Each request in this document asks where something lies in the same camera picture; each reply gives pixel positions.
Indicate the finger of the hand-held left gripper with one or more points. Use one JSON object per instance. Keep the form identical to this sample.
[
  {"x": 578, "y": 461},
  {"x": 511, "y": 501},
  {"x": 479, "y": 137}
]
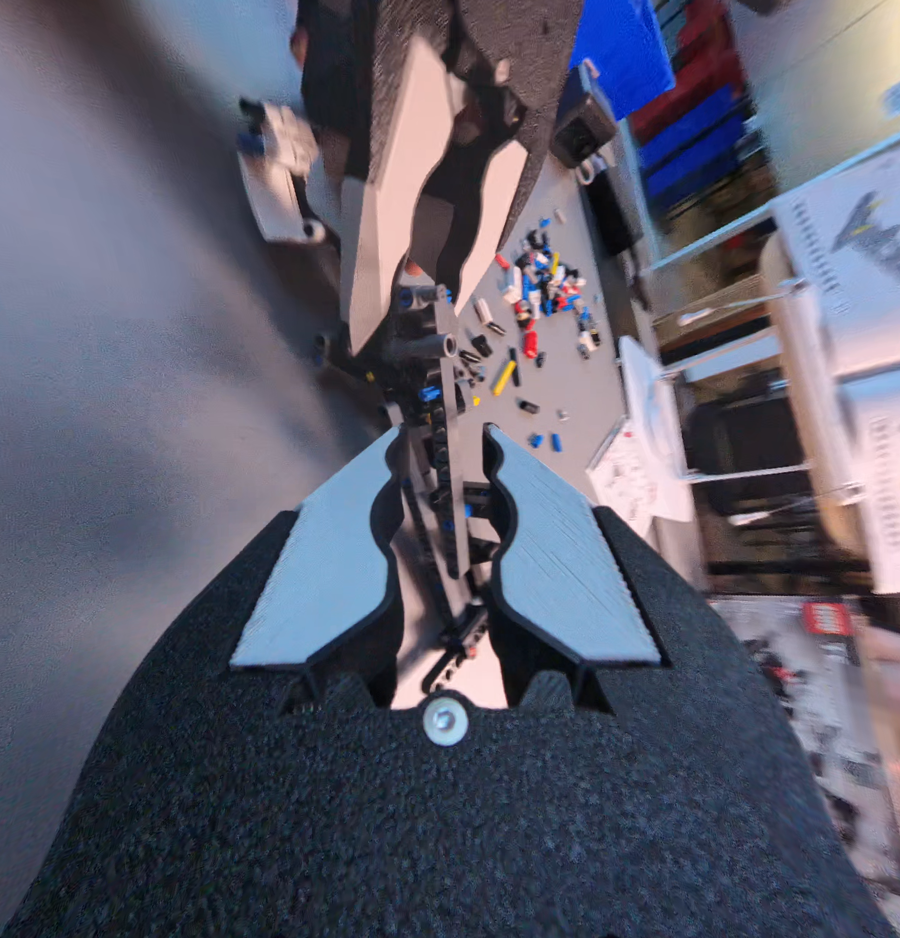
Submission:
[
  {"x": 402, "y": 161},
  {"x": 505, "y": 183}
]

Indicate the grey desk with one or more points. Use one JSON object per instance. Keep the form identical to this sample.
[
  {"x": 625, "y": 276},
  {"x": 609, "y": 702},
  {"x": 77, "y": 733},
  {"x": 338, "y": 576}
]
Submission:
[{"x": 127, "y": 366}]

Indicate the stack of blue red bins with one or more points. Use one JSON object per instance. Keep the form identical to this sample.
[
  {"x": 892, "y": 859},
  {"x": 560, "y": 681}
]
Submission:
[{"x": 684, "y": 132}]

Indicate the pile of small toy bricks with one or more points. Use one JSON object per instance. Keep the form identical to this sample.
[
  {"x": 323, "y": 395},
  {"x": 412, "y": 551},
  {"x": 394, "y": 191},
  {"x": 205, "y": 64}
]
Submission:
[{"x": 549, "y": 286}]

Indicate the toy brick vehicle chassis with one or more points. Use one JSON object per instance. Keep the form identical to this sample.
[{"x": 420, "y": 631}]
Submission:
[{"x": 439, "y": 352}]

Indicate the yellow toy brick axle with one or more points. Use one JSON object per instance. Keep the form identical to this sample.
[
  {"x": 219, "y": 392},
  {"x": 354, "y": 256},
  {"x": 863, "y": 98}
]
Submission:
[{"x": 504, "y": 378}]

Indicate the black power adapter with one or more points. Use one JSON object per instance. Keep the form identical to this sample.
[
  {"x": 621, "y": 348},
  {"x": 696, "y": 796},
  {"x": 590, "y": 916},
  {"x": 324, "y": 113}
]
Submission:
[{"x": 615, "y": 212}]

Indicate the small white toy brick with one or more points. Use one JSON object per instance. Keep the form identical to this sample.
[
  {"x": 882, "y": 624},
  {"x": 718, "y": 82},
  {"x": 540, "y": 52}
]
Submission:
[{"x": 483, "y": 310}]

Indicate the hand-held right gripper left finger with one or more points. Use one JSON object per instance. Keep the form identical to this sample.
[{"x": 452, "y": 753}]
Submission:
[{"x": 318, "y": 586}]

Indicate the red short toy brick beam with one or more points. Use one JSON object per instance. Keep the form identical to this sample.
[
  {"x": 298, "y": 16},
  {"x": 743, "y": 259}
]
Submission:
[{"x": 530, "y": 343}]

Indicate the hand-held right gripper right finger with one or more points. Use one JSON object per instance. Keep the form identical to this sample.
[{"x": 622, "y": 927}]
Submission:
[{"x": 567, "y": 579}]

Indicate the black toy brick axle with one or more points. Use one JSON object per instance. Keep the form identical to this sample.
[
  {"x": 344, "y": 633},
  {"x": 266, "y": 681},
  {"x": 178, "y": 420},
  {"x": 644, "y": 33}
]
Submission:
[{"x": 515, "y": 366}]

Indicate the toy truck picture box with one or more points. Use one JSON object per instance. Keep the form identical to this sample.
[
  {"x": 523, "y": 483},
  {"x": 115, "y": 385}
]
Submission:
[{"x": 824, "y": 696}]

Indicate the white printed sticker sheet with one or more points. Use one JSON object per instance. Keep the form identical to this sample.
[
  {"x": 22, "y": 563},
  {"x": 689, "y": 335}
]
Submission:
[{"x": 622, "y": 476}]

